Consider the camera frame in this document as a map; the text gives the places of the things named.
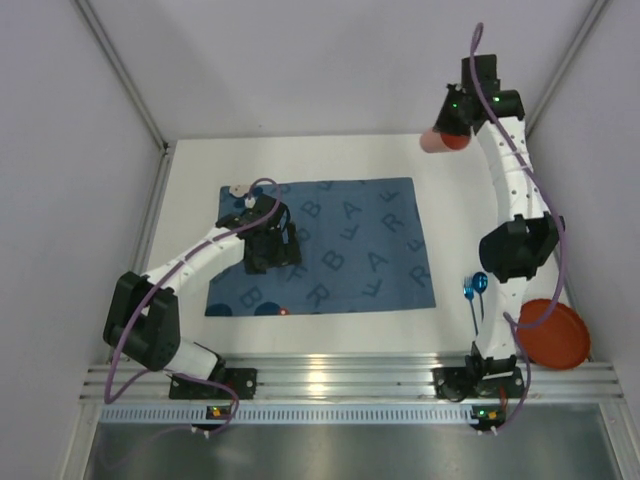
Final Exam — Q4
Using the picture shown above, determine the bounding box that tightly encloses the pink plastic cup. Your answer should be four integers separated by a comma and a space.
419, 128, 449, 154

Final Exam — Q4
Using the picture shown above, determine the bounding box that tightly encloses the blue lettered placemat cloth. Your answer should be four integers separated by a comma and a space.
204, 177, 436, 317

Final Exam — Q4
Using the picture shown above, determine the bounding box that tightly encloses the blue metallic spoon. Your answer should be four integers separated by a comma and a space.
472, 271, 488, 316

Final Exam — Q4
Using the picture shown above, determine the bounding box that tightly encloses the red plastic plate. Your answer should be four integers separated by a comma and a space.
518, 302, 591, 370

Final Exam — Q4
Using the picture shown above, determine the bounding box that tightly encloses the blue metallic fork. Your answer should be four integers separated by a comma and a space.
463, 276, 479, 335

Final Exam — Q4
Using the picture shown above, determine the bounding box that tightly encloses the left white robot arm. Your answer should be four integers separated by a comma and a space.
102, 194, 301, 381

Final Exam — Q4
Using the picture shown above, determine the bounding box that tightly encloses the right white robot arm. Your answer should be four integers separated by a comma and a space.
420, 54, 564, 402

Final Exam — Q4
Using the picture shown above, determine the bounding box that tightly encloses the aluminium mounting rail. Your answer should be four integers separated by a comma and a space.
79, 352, 624, 401

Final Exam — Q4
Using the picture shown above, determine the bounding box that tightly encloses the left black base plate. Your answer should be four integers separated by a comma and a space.
169, 367, 257, 400

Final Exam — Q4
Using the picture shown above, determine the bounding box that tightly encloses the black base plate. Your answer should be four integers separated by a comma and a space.
432, 367, 525, 403
169, 367, 257, 400

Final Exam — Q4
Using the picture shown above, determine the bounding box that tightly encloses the white slotted cable duct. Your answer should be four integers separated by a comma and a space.
100, 403, 504, 425

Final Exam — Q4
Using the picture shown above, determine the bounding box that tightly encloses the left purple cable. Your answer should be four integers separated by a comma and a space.
102, 178, 289, 436

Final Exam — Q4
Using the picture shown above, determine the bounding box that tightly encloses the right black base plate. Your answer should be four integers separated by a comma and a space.
432, 367, 525, 403

